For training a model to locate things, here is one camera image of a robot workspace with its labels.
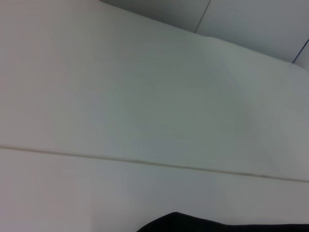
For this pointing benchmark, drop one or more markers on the black shirt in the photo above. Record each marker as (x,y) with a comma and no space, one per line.
(217,223)

